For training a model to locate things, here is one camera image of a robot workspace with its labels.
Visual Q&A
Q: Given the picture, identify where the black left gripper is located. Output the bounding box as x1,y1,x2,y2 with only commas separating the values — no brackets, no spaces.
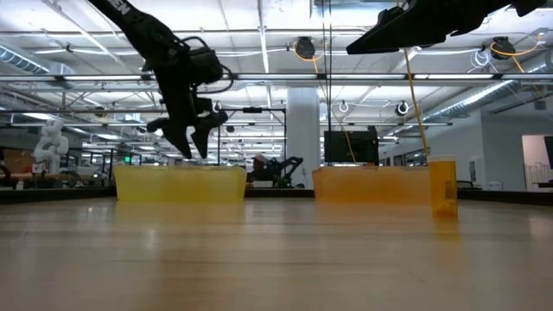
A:
146,64,229,160

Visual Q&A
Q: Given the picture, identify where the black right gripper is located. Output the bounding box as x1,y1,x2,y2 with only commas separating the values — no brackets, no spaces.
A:
346,0,550,54

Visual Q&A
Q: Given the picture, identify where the narrow amber pill bottle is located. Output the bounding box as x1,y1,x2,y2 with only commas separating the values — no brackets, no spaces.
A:
427,154,459,219

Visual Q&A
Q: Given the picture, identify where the yellow translucent plastic bin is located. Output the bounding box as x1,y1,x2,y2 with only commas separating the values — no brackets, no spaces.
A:
113,165,248,203

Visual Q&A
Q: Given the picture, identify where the orange translucent plastic bin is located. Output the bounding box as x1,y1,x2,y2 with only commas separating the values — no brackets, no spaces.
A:
311,165,429,204

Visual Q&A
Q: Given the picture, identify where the person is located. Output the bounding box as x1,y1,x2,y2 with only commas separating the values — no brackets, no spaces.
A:
252,153,271,182

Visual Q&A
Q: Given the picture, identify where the long linear ceiling light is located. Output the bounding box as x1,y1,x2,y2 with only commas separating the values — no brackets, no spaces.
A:
0,72,553,83

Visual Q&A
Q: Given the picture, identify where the white structural column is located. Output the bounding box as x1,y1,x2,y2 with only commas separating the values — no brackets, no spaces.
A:
286,87,321,189

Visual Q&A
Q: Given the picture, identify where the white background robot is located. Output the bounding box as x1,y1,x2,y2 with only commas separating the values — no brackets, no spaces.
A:
33,118,70,175

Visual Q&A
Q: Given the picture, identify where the brown cardboard box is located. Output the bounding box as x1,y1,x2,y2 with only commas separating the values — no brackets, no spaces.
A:
3,149,36,175

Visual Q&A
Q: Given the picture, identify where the black background rig frame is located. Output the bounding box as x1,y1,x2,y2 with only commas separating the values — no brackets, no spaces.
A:
217,106,288,168

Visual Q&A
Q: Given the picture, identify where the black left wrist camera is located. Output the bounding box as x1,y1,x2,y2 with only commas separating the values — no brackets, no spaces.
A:
186,36,235,95

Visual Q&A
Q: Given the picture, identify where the thick yellow cable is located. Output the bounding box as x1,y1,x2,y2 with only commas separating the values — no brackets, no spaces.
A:
401,46,432,157

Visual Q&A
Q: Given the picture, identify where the thin black hanging cable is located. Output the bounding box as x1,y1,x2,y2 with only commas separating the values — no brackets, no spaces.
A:
321,0,326,130

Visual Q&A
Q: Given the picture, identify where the black ceiling cord reel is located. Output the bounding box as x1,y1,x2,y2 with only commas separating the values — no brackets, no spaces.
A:
490,36,518,60
295,35,318,61

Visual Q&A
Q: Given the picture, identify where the silver ventilation duct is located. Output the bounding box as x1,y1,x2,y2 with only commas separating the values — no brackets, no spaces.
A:
425,64,553,124
0,45,51,75

